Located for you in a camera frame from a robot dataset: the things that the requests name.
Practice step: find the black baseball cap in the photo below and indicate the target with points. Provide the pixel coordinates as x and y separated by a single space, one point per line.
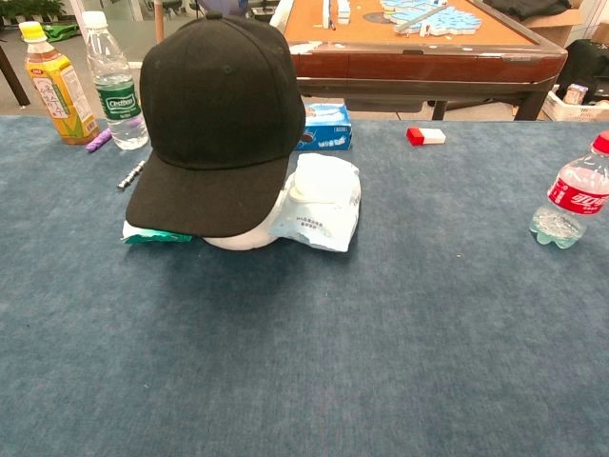
214 119

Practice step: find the blue table mat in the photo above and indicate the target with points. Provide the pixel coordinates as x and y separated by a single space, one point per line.
333 357

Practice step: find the standing mahjong tile row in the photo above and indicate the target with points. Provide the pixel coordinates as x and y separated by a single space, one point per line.
343 12

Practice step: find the purple marker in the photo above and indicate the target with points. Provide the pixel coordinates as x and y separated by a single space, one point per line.
98 140

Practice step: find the brown mahjong table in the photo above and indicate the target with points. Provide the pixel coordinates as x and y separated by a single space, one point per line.
404 66

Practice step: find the blue mahjong tile pile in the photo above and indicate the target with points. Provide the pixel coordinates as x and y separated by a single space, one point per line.
447 19

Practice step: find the light blue wet wipes pack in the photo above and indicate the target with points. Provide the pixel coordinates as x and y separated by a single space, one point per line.
323 209

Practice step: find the white foam mannequin head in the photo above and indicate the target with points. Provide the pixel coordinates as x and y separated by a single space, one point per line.
261 234

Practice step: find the black bag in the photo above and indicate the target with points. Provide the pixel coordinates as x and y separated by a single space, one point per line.
585 62

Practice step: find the cardboard box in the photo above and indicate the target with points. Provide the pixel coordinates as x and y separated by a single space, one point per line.
561 24

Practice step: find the wooden pole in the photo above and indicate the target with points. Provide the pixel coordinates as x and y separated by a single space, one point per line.
159 21

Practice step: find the green wet wipes pack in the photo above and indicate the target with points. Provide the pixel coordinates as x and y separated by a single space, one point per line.
157 236

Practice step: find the red and white small box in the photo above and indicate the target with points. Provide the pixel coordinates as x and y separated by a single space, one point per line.
428 136

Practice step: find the black and white pen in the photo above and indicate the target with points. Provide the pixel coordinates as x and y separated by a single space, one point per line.
131 176

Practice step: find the white plastic crate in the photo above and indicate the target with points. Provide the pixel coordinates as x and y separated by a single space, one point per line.
571 107

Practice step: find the grey mahjong ruler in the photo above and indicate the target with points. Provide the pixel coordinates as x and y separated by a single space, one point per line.
418 20

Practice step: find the dark table leg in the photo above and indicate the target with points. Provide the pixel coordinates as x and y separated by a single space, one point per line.
14 78

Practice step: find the yellow tea bottle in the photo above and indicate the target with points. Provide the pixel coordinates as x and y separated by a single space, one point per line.
57 90

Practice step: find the red label water bottle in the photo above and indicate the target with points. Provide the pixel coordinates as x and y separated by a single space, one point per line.
575 195

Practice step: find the green label water bottle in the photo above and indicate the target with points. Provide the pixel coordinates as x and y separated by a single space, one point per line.
116 105

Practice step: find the blue cookie box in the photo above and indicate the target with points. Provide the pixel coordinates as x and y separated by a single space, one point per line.
329 129

